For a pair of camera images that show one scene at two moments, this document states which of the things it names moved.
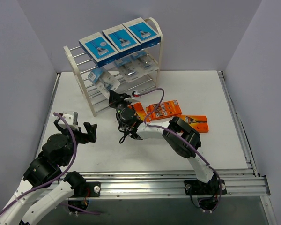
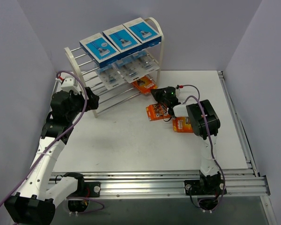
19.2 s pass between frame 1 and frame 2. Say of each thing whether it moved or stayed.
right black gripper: moved
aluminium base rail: stayed
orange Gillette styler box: stayed
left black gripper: moved
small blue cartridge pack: moved
